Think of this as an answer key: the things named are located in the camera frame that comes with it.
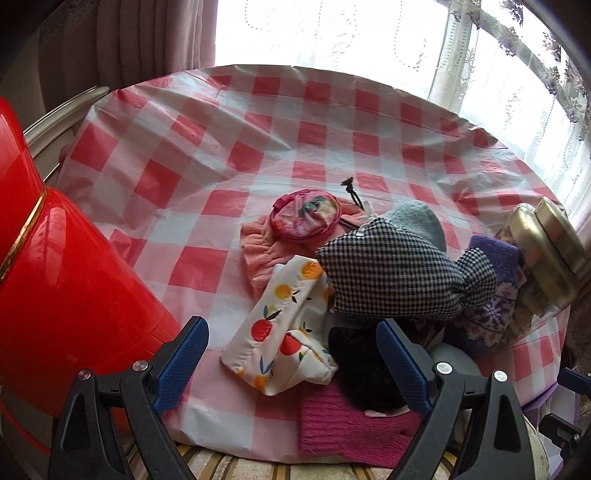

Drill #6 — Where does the gold lidded glass jar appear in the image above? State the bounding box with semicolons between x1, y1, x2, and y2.
497;197;586;321

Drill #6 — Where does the purple patterned knitted sock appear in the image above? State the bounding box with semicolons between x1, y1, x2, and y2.
444;235;521;360

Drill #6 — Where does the magenta knitted cloth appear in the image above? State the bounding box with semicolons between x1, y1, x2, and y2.
297;383;421;468

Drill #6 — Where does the light blue fluffy sock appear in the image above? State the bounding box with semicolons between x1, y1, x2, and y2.
382;200;447;253

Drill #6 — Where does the red plastic thermos jug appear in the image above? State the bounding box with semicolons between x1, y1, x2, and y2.
0;96;184;458

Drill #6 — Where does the black velvet scrunchie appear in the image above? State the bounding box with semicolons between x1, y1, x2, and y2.
325;315;407;414

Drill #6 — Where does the black hair tie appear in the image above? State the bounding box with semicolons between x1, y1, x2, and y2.
339;175;367;212

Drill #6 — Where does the fruit print fabric pouch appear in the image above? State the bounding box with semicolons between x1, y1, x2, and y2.
221;255;338;396

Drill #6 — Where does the houndstooth fabric drawstring pouch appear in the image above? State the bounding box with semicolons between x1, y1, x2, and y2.
317;218;496;321

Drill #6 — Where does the pink ruffled cloth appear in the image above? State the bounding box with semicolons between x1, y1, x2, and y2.
240;197;367;300

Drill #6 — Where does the round pink zip pouch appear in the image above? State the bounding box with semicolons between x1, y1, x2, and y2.
269;189;342;242

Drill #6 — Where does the striped velvet sofa cushion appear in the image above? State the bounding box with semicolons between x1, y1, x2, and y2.
122;420;551;480

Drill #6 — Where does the pink drape curtain left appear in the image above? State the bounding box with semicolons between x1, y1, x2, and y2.
0;0;219;130

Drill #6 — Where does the floral lace window curtain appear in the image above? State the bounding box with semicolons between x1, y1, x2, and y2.
428;1;590;225

